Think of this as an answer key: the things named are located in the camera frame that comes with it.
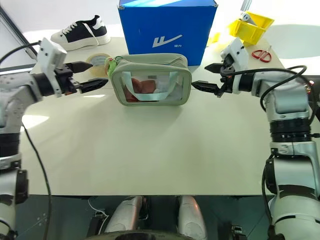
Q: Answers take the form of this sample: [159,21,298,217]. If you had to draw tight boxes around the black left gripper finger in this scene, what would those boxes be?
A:
[71,61,94,74]
[78,77,109,95]

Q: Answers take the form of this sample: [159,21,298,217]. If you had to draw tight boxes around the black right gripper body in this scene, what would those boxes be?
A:
[217,53,237,99]

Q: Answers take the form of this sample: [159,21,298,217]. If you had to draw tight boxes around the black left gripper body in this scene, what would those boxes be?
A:
[53,63,83,97]

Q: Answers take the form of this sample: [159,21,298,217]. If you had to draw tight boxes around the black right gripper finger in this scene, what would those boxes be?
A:
[190,80,223,97]
[204,63,223,74]

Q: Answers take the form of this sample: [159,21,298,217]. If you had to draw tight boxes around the green transparent toiletry bag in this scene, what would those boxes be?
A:
[109,53,193,108]

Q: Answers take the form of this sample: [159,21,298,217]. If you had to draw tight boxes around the clear tape roll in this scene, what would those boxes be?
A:
[85,52,111,77]

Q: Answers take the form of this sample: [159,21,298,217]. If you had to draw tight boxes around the green zipper charm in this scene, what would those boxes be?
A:
[104,56,123,77]

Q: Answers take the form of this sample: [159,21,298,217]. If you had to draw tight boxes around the yellow plastic piece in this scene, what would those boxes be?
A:
[207,32,222,46]

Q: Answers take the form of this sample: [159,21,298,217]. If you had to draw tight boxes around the black and white sneaker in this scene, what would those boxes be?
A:
[50,14,112,52]

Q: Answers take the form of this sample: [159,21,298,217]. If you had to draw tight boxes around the yellow plastic bin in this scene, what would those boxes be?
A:
[225,10,275,46]

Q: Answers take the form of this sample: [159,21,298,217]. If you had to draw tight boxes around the blue cardboard shoe box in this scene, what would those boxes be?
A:
[117,0,218,67]

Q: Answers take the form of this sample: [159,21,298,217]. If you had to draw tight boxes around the grey tool in bin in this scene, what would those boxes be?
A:
[239,10,259,26]

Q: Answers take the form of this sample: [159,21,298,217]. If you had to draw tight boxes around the black device with red light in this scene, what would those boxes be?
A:
[303,74,320,111]

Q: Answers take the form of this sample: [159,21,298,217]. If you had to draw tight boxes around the silver right robot leg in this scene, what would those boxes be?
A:
[177,195,208,240]

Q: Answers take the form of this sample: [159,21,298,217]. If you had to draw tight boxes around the silver robot leg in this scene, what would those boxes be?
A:
[104,195,144,236]
[177,195,208,240]

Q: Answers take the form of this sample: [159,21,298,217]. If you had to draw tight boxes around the silver left robot leg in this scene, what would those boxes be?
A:
[104,195,144,236]

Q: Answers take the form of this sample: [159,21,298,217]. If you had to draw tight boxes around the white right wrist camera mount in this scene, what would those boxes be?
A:
[220,37,249,95]

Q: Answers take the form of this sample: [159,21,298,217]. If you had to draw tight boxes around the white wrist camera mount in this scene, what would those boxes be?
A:
[36,37,68,98]
[220,37,249,95]

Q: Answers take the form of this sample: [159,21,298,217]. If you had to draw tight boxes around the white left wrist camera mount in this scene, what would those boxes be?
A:
[36,37,68,98]

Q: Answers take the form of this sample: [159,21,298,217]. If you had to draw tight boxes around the red handled scissors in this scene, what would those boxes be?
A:
[251,45,273,63]

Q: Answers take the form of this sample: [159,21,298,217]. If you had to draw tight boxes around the aluminium frame profile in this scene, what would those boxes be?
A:
[240,0,254,12]

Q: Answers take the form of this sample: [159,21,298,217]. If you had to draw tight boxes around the thin white cable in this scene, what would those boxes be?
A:
[88,196,110,235]

